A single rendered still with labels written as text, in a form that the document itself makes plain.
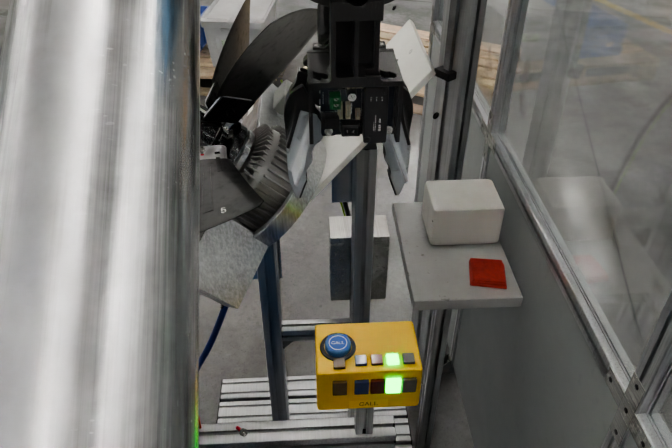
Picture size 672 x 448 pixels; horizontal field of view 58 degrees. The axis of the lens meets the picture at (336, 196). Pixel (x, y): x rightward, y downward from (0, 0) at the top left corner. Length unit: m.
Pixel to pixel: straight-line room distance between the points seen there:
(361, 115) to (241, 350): 1.96
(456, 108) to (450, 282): 0.45
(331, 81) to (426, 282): 0.98
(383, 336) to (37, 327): 0.82
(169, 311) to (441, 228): 1.26
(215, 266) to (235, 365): 1.16
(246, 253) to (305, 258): 1.49
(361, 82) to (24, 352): 0.32
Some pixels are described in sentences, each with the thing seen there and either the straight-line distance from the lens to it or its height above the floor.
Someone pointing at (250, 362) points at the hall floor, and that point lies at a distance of 2.35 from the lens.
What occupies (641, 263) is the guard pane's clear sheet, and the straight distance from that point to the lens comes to 1.05.
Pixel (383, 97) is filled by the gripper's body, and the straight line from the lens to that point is 0.46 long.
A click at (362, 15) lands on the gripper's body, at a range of 0.43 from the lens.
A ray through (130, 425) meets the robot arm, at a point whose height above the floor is 1.66.
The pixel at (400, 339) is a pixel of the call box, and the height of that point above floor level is 1.07.
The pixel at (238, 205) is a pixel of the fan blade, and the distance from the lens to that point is 0.97.
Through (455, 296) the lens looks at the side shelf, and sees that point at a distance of 1.36.
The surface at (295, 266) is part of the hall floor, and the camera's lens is 2.69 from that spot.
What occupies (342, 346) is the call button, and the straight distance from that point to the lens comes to 0.95.
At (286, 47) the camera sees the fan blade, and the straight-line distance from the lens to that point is 1.16.
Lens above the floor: 1.81
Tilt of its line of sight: 36 degrees down
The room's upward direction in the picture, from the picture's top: straight up
